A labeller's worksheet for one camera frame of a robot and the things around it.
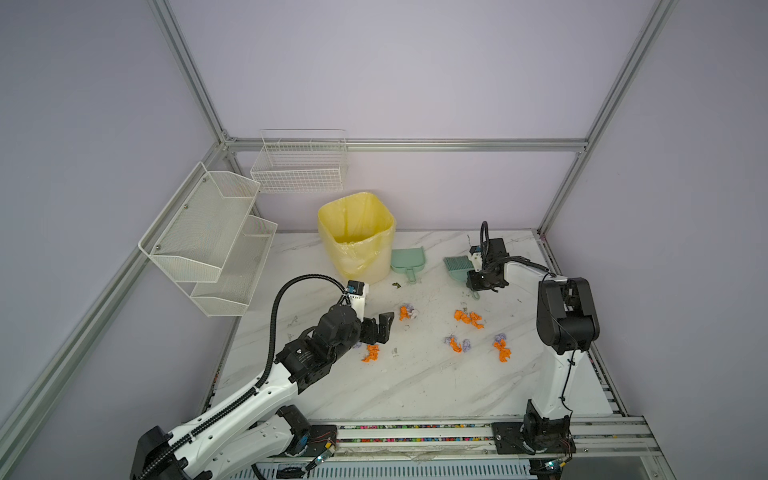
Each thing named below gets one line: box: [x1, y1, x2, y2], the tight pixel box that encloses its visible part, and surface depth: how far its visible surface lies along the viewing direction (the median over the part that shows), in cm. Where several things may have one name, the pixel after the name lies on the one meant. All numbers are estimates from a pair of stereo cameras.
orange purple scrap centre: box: [399, 304, 418, 321], surface depth 97 cm
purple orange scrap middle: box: [444, 334, 471, 353], surface depth 91 cm
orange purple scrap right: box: [493, 333, 512, 363], surface depth 92 cm
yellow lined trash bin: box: [318, 192, 396, 285], surface depth 95 cm
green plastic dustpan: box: [390, 246, 426, 284], surface depth 110 cm
